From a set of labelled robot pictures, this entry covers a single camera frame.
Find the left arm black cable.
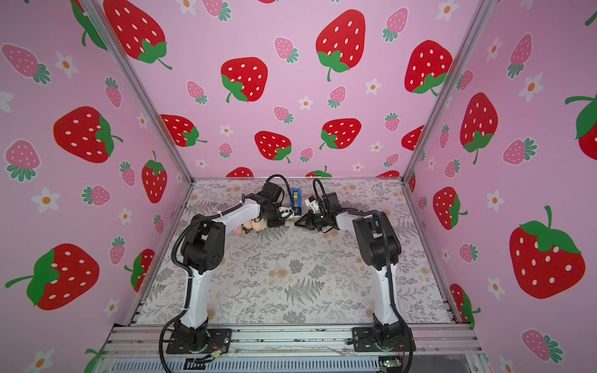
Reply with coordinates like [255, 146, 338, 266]
[158, 173, 292, 373]

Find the blue tape dispenser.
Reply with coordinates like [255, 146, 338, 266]
[290, 188, 303, 218]

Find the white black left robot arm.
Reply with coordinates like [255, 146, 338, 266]
[163, 180, 293, 352]

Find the aluminium corner post right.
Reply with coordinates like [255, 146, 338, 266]
[402, 0, 498, 184]

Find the artificial pink flower bouquet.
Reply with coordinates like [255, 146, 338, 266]
[233, 219, 290, 236]

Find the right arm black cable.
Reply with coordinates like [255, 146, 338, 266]
[311, 178, 411, 373]

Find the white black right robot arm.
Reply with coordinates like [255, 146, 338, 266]
[295, 208, 416, 354]

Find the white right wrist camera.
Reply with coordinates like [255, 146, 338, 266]
[304, 196, 321, 213]

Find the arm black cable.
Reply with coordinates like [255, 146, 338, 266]
[311, 178, 411, 373]
[158, 173, 292, 373]

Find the aluminium corner post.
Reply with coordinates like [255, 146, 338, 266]
[82, 1, 194, 184]
[402, 0, 498, 184]

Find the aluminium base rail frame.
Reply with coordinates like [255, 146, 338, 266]
[90, 324, 492, 372]

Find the aluminium corner post left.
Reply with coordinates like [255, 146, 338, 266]
[82, 1, 194, 184]

